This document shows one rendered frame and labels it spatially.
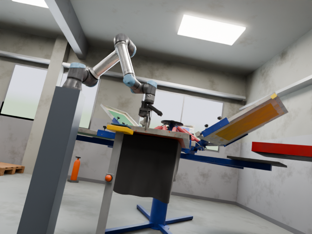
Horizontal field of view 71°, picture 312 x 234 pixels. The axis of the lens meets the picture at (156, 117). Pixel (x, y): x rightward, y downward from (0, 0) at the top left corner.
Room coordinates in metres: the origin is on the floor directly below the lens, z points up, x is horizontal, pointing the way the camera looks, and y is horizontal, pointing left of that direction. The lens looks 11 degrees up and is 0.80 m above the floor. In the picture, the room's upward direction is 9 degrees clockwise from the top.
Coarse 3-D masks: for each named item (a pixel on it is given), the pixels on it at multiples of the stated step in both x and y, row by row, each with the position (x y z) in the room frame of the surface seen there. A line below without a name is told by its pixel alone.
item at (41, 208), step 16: (64, 96) 1.53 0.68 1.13; (80, 96) 1.57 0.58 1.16; (64, 112) 1.53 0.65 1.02; (80, 112) 1.67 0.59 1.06; (48, 128) 1.53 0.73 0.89; (64, 128) 1.54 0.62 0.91; (48, 144) 1.53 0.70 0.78; (64, 144) 1.54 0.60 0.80; (48, 160) 1.53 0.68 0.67; (64, 160) 1.55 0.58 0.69; (32, 176) 1.53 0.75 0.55; (48, 176) 1.53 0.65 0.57; (64, 176) 1.64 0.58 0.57; (32, 192) 1.53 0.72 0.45; (48, 192) 1.53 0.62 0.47; (32, 208) 1.53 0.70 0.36; (48, 208) 1.54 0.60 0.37; (32, 224) 1.53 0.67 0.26; (48, 224) 1.55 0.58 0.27
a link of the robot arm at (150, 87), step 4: (148, 80) 1.49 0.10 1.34; (152, 80) 1.48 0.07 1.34; (144, 84) 1.49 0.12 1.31; (148, 84) 1.48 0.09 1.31; (152, 84) 1.47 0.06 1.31; (156, 84) 1.50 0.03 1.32; (144, 88) 1.49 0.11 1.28; (148, 88) 1.48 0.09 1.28; (152, 88) 1.47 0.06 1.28; (156, 88) 1.50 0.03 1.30; (144, 92) 1.51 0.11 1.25; (148, 92) 1.47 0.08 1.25; (152, 92) 1.47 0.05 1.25
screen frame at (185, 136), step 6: (132, 126) 1.50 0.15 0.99; (138, 126) 1.49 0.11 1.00; (138, 132) 1.53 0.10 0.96; (144, 132) 1.48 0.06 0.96; (150, 132) 1.47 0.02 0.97; (156, 132) 1.47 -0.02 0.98; (162, 132) 1.46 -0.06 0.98; (168, 132) 1.45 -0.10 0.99; (174, 132) 1.44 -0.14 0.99; (180, 132) 1.44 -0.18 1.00; (186, 138) 1.43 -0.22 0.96; (186, 144) 1.81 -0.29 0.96
